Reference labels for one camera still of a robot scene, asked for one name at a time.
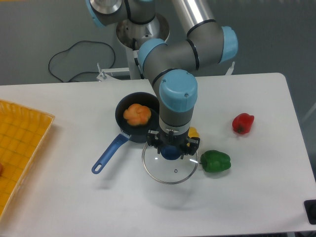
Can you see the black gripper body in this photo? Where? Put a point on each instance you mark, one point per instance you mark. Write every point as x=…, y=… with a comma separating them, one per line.
x=172, y=138

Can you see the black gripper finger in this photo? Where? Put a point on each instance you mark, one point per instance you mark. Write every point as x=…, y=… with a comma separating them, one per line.
x=190, y=146
x=153, y=140

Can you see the glass lid with blue knob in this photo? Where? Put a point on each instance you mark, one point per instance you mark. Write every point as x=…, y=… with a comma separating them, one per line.
x=168, y=166

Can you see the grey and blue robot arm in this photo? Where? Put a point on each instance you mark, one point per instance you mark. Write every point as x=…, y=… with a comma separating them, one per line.
x=177, y=90

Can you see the yellow bell pepper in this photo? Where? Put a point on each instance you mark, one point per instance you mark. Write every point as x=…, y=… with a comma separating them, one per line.
x=193, y=132

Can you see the dark blue saucepan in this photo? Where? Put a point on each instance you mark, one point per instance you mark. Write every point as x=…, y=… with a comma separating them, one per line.
x=127, y=133

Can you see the green bell pepper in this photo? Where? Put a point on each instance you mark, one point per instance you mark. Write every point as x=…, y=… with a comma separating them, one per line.
x=214, y=161

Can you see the red bell pepper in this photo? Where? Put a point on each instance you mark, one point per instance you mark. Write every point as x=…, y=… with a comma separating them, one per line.
x=242, y=123

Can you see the yellow woven basket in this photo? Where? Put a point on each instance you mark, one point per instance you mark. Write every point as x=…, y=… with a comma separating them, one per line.
x=22, y=131

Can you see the black object at table edge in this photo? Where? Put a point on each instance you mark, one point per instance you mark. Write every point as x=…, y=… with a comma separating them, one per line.
x=310, y=208

